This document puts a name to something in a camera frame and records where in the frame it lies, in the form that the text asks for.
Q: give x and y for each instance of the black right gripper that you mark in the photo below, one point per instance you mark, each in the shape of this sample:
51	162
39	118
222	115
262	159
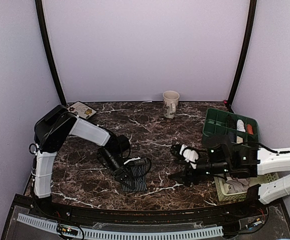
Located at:
186	175

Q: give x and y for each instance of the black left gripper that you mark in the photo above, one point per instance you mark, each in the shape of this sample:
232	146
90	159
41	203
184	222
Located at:
120	176

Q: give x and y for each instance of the navy striped boxer underwear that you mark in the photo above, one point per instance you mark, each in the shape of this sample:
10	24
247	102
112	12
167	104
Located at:
138	169

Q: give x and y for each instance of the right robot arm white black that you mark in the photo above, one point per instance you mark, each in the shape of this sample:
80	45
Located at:
238	161

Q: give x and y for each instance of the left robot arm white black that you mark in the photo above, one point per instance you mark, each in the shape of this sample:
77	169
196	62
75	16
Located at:
52	130

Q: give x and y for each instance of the light green perforated basket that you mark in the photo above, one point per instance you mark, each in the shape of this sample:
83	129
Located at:
261	179

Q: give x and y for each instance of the grey cloth in basket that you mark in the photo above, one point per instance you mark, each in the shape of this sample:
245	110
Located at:
235	186

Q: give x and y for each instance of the floral square ceramic plate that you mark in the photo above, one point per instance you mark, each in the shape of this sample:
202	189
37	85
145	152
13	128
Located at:
82	110

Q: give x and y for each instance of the white rolled sock in tray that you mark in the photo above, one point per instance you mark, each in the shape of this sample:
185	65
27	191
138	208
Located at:
240	126

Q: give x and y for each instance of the dark green divided organizer tray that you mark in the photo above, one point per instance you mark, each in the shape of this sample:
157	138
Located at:
219	122

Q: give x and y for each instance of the cream ceramic mug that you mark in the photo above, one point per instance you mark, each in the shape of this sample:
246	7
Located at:
170	103

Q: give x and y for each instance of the orange rolled item in tray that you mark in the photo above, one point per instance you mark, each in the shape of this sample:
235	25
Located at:
249	129

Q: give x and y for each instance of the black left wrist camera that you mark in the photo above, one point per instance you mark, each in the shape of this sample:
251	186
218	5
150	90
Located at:
123	144

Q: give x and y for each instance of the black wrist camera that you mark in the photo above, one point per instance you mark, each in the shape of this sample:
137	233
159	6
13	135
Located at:
218	143
123	144

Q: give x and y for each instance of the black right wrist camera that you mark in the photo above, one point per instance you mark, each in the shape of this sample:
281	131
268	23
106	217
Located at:
218	143

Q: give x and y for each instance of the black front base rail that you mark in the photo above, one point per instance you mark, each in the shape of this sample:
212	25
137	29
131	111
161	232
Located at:
228	214

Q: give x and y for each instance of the grey slotted cable duct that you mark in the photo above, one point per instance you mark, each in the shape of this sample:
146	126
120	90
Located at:
119	233

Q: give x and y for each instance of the left black frame post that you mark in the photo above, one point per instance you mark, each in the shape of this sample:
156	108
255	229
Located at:
48	51

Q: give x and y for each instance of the black frame post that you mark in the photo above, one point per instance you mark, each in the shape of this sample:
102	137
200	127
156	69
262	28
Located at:
48	51
243	53

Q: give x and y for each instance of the right black frame post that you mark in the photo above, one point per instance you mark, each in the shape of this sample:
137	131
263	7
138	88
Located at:
243	53

